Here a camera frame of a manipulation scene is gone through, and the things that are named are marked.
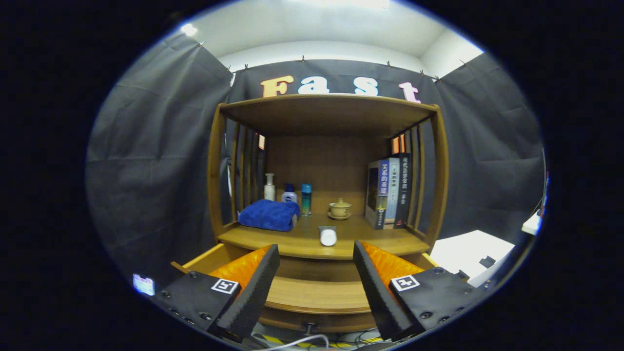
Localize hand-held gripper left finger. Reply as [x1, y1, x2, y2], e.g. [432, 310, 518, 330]
[154, 244, 281, 343]

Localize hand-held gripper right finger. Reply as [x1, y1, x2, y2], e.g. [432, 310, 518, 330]
[352, 239, 488, 343]

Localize wooden drawer with black knob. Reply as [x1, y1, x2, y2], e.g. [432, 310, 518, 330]
[171, 242, 439, 334]

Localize white cream tube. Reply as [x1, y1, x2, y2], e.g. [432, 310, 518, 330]
[318, 225, 338, 247]

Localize wooden countertop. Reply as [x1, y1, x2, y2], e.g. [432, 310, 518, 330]
[217, 213, 432, 260]

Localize wooden cabinet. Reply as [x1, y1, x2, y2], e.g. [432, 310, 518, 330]
[171, 94, 450, 334]

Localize yellow black hazard tape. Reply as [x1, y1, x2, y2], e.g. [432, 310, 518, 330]
[253, 334, 386, 349]

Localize blue folded towel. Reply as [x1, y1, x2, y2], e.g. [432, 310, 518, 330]
[238, 199, 301, 232]

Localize beige lidded teacup with saucer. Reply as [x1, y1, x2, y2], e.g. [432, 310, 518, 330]
[327, 198, 352, 221]

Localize book with blue spine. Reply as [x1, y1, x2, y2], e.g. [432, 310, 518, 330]
[365, 159, 390, 230]

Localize book with white spine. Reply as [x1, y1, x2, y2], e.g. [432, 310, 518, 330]
[384, 157, 401, 230]

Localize small lit screen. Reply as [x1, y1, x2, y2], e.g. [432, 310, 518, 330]
[133, 274, 156, 296]

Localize book with black spine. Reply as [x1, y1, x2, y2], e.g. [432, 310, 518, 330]
[394, 153, 412, 229]

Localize black backdrop cloth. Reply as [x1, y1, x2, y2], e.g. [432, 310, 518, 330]
[87, 32, 546, 293]

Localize white side shelf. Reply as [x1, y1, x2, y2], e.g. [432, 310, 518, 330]
[522, 211, 543, 236]

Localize ceiling light panel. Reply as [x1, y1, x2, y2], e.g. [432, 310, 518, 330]
[288, 0, 390, 9]

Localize black floor cables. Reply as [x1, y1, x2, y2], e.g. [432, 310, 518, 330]
[336, 329, 383, 344]

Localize white cable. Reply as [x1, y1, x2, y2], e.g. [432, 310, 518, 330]
[253, 334, 331, 351]

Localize white box with black handles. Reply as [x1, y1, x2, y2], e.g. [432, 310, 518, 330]
[429, 230, 516, 288]

